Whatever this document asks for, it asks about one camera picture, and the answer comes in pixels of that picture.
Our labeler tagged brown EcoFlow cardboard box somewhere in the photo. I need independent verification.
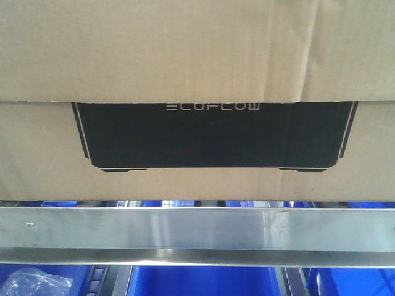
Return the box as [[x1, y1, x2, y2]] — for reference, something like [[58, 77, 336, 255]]
[[1, 1, 394, 201]]

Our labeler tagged blue plastic bin middle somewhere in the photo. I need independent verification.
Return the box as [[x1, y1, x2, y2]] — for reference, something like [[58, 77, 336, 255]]
[[127, 266, 280, 295]]

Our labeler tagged blue plastic bin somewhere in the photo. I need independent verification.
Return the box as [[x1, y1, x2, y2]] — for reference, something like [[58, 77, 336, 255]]
[[303, 268, 394, 295], [1, 264, 92, 295], [127, 266, 280, 295]]

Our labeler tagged left roller track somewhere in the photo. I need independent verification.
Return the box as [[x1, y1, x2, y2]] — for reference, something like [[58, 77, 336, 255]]
[[85, 265, 133, 296]]

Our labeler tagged roller track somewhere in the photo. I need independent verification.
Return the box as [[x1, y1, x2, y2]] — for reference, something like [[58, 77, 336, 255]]
[[85, 265, 133, 296], [275, 267, 310, 296]]

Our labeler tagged right roller track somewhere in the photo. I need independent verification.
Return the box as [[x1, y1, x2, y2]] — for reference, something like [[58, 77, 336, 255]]
[[275, 267, 310, 296]]

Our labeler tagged blue plastic bin left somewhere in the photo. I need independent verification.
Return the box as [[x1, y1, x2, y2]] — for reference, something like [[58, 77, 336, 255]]
[[1, 264, 92, 295]]

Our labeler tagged blue plastic bin right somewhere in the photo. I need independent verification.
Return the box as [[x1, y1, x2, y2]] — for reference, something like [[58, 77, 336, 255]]
[[303, 268, 394, 295]]

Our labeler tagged clear plastic bag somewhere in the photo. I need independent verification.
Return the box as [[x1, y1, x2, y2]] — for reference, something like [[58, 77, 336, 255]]
[[1, 268, 73, 295]]

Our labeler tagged metal shelf front rail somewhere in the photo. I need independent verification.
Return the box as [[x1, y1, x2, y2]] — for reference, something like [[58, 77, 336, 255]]
[[1, 207, 394, 268]]

